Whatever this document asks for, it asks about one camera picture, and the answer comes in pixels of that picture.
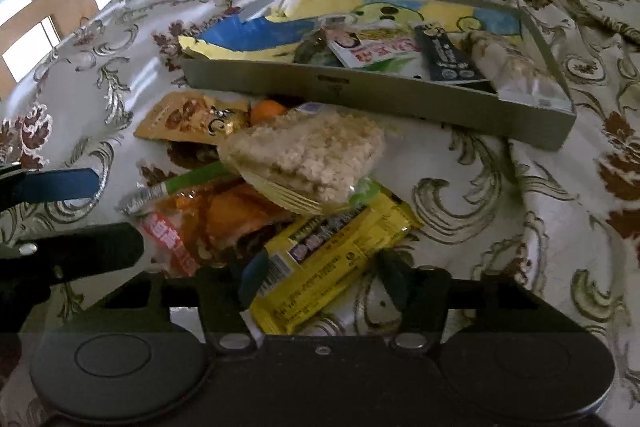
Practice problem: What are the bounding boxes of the orange fruit snack bag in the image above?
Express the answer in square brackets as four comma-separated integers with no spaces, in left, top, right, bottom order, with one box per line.
[137,179,295,277]

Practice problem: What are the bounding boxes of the green white stick packet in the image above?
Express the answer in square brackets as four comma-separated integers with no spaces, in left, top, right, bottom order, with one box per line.
[117,161,234,217]

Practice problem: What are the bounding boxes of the yellow snack bar packet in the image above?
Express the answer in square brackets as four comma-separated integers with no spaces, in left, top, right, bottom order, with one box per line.
[248,187,422,335]

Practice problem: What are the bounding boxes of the rice cracker clear packet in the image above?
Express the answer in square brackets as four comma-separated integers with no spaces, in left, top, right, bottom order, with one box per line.
[218,108,385,215]

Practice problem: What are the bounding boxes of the dark blue milk powder sachet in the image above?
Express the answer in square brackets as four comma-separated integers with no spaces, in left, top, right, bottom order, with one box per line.
[413,23,486,84]

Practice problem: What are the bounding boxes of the clear nut bar packet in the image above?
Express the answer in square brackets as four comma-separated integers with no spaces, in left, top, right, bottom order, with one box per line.
[463,30,572,113]

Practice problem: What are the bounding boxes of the white green noodle snack pouch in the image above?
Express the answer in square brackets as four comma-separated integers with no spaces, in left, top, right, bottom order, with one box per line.
[323,26,427,79]

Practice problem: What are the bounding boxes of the dark seaweed snack packet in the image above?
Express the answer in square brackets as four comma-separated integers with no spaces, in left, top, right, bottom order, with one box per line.
[293,29,343,68]

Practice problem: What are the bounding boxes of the floral satin bed quilt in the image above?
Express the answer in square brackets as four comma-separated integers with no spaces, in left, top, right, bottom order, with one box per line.
[1,0,639,426]

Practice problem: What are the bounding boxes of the golden brown snack packet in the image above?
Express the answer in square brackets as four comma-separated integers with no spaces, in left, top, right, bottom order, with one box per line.
[134,91,250,146]

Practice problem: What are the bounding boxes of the small orange fruit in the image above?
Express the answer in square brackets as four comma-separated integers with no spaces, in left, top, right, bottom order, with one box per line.
[250,100,288,126]

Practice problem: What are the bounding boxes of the grey cardboard tray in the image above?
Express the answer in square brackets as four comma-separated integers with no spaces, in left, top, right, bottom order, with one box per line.
[182,0,576,150]

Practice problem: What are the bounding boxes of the colourful cartoon drawing liner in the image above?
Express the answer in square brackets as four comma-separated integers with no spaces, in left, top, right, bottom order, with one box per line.
[178,0,523,63]

